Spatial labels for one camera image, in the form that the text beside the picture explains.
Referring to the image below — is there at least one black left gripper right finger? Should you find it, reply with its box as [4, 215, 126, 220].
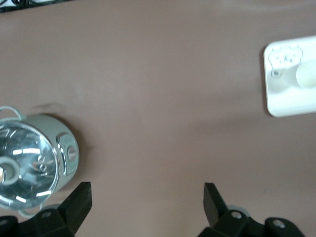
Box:
[197, 182, 305, 237]

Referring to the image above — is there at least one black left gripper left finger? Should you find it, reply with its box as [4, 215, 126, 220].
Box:
[0, 182, 92, 237]

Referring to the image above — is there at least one white plastic cup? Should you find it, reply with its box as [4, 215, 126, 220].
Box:
[281, 60, 316, 89]

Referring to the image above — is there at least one white bear print tray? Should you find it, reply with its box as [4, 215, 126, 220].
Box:
[263, 35, 316, 118]

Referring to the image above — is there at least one glass pot lid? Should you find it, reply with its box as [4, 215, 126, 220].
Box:
[0, 118, 60, 210]

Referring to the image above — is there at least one pale green electric pot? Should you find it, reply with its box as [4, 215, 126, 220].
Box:
[0, 106, 80, 218]

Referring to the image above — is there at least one black cable bundle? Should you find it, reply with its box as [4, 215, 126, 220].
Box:
[0, 0, 75, 13]

